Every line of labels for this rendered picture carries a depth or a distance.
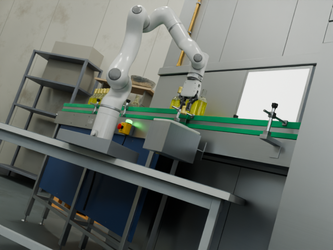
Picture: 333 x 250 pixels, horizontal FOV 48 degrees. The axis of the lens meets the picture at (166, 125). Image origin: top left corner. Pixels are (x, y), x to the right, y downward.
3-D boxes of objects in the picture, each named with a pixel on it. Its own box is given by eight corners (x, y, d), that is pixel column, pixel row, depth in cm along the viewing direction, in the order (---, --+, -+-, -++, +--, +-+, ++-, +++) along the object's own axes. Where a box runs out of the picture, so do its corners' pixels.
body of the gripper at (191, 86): (205, 82, 205) (199, 100, 203) (191, 81, 212) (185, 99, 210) (197, 76, 200) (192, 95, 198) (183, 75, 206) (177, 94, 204)
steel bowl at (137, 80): (157, 96, 587) (160, 87, 590) (145, 87, 550) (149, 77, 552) (135, 92, 605) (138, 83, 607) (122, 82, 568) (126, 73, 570)
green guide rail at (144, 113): (176, 122, 216) (180, 109, 217) (174, 121, 215) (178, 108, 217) (62, 111, 355) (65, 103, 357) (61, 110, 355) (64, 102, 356)
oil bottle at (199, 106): (198, 132, 222) (208, 98, 225) (192, 129, 219) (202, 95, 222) (192, 131, 226) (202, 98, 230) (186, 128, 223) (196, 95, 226)
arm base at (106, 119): (103, 140, 191) (114, 106, 194) (75, 134, 200) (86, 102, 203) (122, 149, 208) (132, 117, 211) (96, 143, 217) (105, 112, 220)
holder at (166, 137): (199, 166, 199) (208, 139, 201) (161, 152, 182) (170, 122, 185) (179, 161, 212) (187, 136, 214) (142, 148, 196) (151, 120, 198)
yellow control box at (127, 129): (131, 137, 241) (135, 126, 243) (122, 133, 237) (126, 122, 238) (126, 136, 247) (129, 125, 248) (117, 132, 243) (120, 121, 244)
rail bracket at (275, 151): (280, 159, 164) (293, 112, 168) (257, 148, 154) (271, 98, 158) (271, 158, 168) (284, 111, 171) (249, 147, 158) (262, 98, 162)
